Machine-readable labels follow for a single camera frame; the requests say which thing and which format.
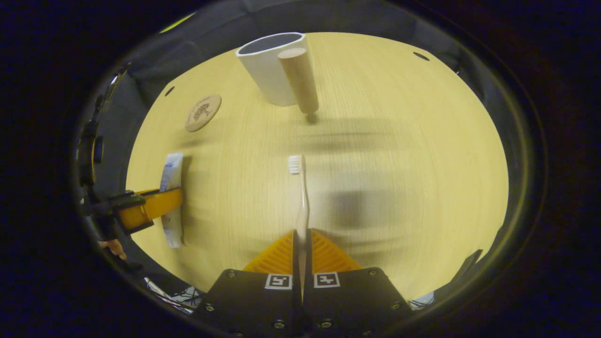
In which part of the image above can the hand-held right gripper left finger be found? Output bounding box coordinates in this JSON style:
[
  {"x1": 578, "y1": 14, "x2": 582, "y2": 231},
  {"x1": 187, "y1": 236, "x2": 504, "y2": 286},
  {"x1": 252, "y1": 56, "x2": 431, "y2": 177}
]
[{"x1": 195, "y1": 230, "x2": 301, "y2": 338}]

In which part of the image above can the beige toothbrush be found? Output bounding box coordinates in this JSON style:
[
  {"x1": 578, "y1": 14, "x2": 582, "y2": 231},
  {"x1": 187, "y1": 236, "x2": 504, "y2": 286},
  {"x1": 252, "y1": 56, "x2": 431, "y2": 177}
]
[{"x1": 287, "y1": 155, "x2": 310, "y2": 301}]

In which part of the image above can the round wooden coaster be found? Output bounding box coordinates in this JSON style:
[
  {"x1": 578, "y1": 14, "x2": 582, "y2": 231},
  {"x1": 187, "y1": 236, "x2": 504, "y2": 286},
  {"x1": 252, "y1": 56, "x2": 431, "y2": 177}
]
[{"x1": 185, "y1": 94, "x2": 222, "y2": 132}]

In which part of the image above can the white cup with wooden handle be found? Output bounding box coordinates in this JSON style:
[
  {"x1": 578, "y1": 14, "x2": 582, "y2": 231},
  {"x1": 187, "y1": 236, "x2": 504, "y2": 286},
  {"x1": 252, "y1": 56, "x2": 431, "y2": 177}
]
[{"x1": 235, "y1": 32, "x2": 320, "y2": 123}]

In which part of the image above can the tangle of cables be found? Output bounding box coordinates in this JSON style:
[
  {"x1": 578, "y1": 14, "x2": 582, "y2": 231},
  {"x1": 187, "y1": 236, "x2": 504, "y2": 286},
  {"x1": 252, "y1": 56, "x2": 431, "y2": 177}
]
[{"x1": 143, "y1": 276, "x2": 203, "y2": 314}]

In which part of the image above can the white toothpaste tube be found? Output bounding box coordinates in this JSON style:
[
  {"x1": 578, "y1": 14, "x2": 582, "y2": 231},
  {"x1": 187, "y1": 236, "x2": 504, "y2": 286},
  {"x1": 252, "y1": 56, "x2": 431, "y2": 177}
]
[{"x1": 160, "y1": 152, "x2": 186, "y2": 248}]

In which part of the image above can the wooden desktop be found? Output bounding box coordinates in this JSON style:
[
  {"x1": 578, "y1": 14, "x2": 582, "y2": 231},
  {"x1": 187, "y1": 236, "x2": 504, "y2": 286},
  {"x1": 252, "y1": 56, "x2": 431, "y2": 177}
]
[{"x1": 126, "y1": 32, "x2": 509, "y2": 301}]

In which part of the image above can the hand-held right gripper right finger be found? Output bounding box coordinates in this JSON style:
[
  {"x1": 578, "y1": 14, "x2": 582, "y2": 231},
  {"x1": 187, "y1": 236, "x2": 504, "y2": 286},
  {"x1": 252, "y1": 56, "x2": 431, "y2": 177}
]
[{"x1": 303, "y1": 229, "x2": 414, "y2": 338}]

